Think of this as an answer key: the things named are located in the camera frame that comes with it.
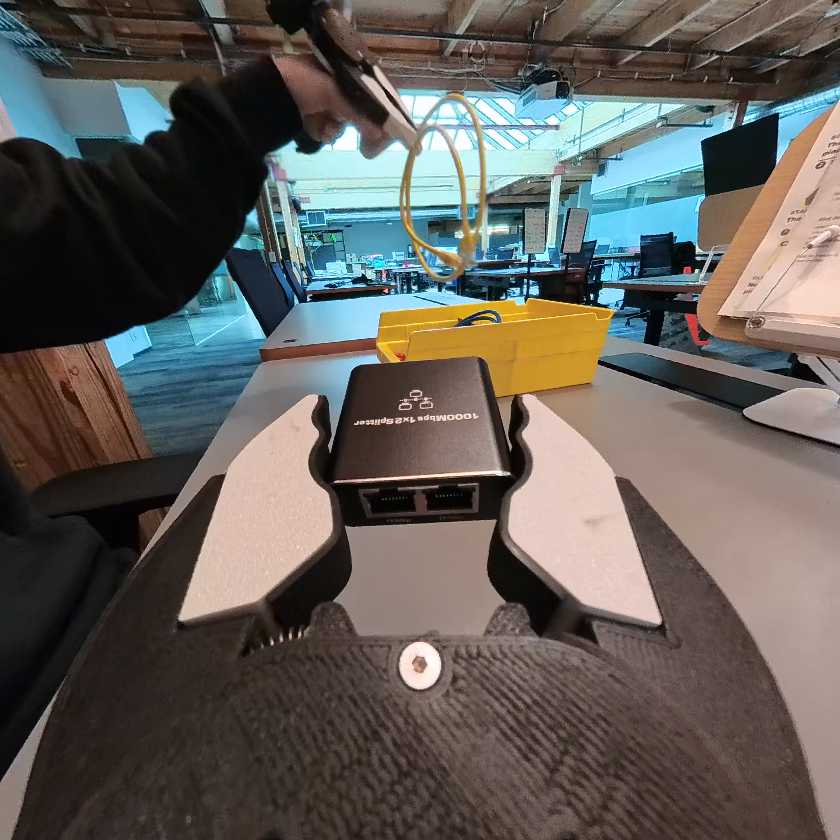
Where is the dark blue chair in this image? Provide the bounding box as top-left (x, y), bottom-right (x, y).
top-left (225, 247), bottom-right (294, 337)

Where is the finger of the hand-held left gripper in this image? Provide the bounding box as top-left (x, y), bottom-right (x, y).
top-left (350, 62), bottom-right (419, 133)
top-left (384, 115), bottom-right (424, 157)

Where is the wooden document stand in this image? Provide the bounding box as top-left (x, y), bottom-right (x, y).
top-left (696, 184), bottom-right (766, 283)

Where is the white ceiling projector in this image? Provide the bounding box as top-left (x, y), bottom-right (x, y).
top-left (514, 64), bottom-right (573, 124)

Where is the instruction sheet on stand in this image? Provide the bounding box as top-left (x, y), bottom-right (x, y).
top-left (697, 98), bottom-right (840, 448)

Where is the person's left hand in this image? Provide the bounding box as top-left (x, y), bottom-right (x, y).
top-left (274, 56), bottom-right (396, 160)

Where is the grey wood-edged desk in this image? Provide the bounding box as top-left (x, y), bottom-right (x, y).
top-left (259, 292), bottom-right (490, 364)

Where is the black network adapter box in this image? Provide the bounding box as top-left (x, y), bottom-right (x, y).
top-left (328, 357), bottom-right (514, 528)

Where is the person's left forearm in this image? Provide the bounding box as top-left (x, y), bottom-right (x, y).
top-left (0, 56), bottom-right (308, 355)

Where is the printed instruction sheet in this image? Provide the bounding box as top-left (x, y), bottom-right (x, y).
top-left (717, 98), bottom-right (840, 342)

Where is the yellow plastic bin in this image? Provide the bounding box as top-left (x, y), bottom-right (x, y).
top-left (376, 297), bottom-right (616, 399)

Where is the black office chair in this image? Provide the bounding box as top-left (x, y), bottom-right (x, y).
top-left (623, 231), bottom-right (677, 327)
top-left (29, 451), bottom-right (201, 549)

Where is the yellow network cable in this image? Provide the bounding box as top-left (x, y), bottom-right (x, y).
top-left (399, 92), bottom-right (490, 284)

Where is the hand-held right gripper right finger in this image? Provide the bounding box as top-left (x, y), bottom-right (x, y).
top-left (487, 394), bottom-right (664, 639)

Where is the black monitor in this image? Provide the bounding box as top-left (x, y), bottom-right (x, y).
top-left (700, 113), bottom-right (781, 198)

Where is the wooden post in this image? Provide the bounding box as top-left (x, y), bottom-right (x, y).
top-left (0, 340), bottom-right (165, 526)

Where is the person's dark clothing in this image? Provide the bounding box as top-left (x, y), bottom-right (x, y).
top-left (0, 440), bottom-right (135, 778)

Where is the black desk cable tray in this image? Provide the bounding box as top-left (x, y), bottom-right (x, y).
top-left (598, 352), bottom-right (783, 412)

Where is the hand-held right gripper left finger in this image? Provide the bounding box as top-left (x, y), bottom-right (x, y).
top-left (177, 395), bottom-right (353, 641)

